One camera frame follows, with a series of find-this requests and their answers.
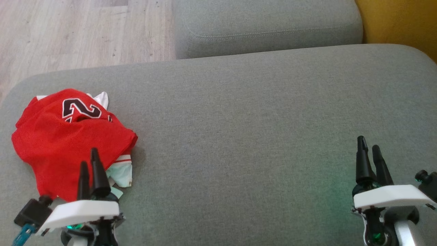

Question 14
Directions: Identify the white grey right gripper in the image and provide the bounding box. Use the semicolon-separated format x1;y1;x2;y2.
352;136;437;246

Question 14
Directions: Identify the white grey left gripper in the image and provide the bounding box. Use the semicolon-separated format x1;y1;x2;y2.
36;148;126;246

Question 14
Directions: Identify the black cable teal connector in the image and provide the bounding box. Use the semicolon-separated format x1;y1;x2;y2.
11;224;37;246

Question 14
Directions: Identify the red basketball jersey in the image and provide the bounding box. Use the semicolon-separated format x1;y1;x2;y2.
15;88;134;199

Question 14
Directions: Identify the wide yellow sofa back cushion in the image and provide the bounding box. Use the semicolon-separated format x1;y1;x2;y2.
355;0;437;64

